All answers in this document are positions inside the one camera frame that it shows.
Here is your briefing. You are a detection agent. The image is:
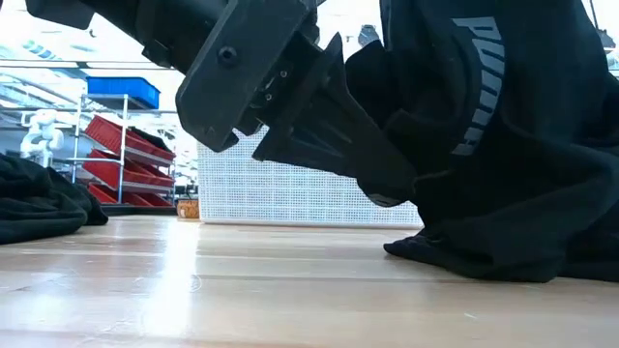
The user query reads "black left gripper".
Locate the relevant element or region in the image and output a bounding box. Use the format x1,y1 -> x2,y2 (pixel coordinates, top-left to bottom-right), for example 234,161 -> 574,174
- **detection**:
174,0 -> 418,209

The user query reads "black garment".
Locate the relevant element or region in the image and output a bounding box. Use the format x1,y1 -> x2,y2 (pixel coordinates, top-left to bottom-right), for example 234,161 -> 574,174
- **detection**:
345,0 -> 619,284
0,153 -> 109,246

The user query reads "white perforated laundry basket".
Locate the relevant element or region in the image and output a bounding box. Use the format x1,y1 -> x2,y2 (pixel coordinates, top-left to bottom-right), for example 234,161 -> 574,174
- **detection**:
196,126 -> 425,228

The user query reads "red storage bin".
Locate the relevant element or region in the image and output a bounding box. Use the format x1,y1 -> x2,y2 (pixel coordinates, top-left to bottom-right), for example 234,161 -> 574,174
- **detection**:
86,183 -> 173,208
84,114 -> 176,163
81,148 -> 175,189

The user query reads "metal shelf rack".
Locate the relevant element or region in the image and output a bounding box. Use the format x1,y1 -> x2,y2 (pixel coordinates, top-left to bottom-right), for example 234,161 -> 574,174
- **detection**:
71,92 -> 178,209

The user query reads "blue storage bin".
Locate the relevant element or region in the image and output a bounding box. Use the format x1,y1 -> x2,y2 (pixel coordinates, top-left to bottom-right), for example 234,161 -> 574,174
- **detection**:
86,75 -> 161,110

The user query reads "white robot figure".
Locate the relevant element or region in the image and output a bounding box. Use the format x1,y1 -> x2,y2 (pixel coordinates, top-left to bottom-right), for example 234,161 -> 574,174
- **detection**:
18,108 -> 65,168

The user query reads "dark round wall fixture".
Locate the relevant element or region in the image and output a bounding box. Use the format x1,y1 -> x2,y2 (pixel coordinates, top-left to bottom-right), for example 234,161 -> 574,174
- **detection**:
357,23 -> 381,48

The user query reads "black metal table frame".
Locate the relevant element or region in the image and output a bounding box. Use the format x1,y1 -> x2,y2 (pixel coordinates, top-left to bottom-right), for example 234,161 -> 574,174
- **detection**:
99,203 -> 180,218

